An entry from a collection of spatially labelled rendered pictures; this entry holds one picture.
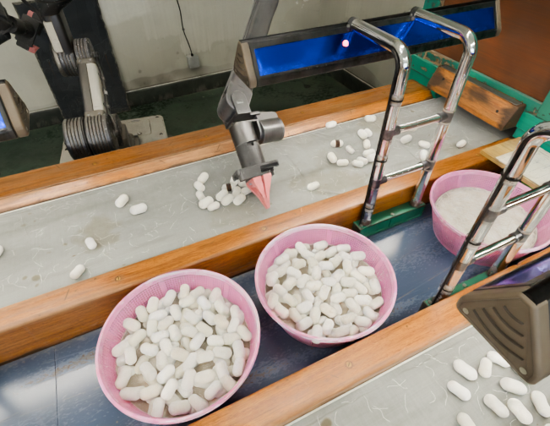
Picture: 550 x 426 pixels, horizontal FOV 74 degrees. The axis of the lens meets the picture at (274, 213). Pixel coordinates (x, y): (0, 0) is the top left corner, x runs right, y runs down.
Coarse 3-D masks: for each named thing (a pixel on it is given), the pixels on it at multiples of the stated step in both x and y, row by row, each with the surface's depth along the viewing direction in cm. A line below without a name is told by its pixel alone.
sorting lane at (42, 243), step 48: (288, 144) 106; (480, 144) 106; (96, 192) 90; (144, 192) 90; (192, 192) 90; (288, 192) 90; (336, 192) 90; (0, 240) 79; (48, 240) 79; (96, 240) 79; (144, 240) 79; (192, 240) 79; (0, 288) 70; (48, 288) 70
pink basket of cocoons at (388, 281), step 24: (288, 240) 78; (312, 240) 80; (336, 240) 79; (360, 240) 76; (264, 264) 73; (384, 264) 72; (264, 288) 72; (384, 288) 70; (384, 312) 65; (312, 336) 60; (360, 336) 60
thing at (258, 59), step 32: (480, 0) 79; (288, 32) 65; (320, 32) 67; (352, 32) 69; (416, 32) 74; (480, 32) 80; (256, 64) 63; (288, 64) 66; (320, 64) 68; (352, 64) 71
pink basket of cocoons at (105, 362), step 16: (176, 272) 69; (192, 272) 70; (208, 272) 69; (144, 288) 68; (176, 288) 71; (192, 288) 71; (208, 288) 71; (224, 288) 70; (240, 288) 67; (128, 304) 66; (240, 304) 68; (112, 320) 63; (256, 320) 62; (112, 336) 62; (256, 336) 60; (96, 352) 58; (256, 352) 58; (96, 368) 56; (112, 368) 60; (112, 384) 57; (240, 384) 55; (112, 400) 53; (224, 400) 53; (128, 416) 52; (144, 416) 53; (192, 416) 51
